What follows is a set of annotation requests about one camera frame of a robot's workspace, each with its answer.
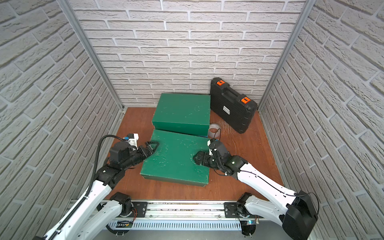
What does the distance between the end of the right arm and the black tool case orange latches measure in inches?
13.2

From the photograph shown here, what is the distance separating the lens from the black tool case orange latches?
87cm

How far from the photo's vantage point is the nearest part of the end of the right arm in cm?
58
